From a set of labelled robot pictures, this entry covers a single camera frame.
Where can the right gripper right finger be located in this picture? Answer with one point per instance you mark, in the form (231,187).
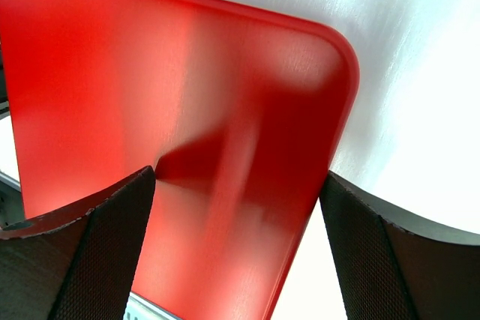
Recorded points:
(394,264)

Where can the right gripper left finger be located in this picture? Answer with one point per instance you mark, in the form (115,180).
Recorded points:
(78,261)

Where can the red box lid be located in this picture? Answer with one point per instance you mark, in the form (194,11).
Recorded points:
(239,111)

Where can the aluminium rail frame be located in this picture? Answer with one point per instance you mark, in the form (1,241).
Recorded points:
(12,208)

